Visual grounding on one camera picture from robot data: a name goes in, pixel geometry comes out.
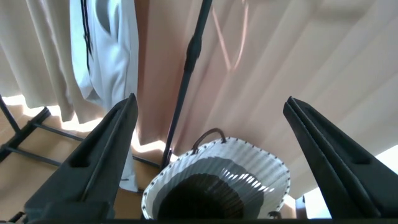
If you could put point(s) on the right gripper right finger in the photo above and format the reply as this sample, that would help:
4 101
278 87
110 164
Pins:
342 165

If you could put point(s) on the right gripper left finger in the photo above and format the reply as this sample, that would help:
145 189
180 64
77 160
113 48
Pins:
93 165

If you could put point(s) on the pale grey shorts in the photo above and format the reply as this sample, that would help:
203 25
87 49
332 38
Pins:
112 62

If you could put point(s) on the pink clothes hanger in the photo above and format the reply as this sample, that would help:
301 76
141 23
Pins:
221 40

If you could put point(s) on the white laundry basket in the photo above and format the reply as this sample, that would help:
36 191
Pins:
248 155

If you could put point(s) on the black clothes rack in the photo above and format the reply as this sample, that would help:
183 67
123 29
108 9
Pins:
192 53

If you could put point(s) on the beige curtain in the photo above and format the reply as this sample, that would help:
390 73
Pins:
311 77

